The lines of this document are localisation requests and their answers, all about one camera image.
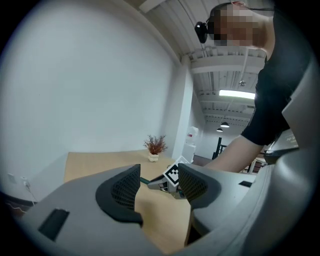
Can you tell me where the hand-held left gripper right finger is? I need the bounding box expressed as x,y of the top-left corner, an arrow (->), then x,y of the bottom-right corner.
177,163 -> 257,232

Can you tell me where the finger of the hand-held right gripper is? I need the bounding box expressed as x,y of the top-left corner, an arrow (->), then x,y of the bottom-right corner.
146,174 -> 170,194

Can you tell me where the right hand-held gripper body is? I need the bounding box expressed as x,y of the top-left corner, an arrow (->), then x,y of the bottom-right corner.
161,155 -> 192,200

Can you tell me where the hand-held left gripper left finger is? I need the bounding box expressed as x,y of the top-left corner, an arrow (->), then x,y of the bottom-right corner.
21,163 -> 169,256

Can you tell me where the person's right forearm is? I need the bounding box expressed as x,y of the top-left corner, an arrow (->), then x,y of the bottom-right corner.
204,134 -> 266,174

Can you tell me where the black railing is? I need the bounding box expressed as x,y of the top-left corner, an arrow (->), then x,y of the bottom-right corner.
211,136 -> 228,161

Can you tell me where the red potted plant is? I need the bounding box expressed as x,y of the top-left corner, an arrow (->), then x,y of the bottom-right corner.
143,134 -> 169,163

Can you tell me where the white water dispenser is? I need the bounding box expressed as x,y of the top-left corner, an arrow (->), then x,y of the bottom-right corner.
183,126 -> 200,164

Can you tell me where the dark laptop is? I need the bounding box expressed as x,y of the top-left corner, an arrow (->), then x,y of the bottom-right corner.
263,128 -> 300,165

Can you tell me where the rectangular ceiling light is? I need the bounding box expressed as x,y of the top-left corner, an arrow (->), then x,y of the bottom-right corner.
218,89 -> 256,100

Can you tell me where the person's black shirt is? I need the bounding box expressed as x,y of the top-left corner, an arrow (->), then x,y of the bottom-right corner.
240,4 -> 315,147

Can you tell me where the white plug with cable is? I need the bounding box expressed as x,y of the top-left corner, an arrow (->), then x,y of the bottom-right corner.
20,176 -> 38,205

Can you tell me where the black head camera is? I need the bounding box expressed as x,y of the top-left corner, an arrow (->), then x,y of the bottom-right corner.
194,20 -> 210,44

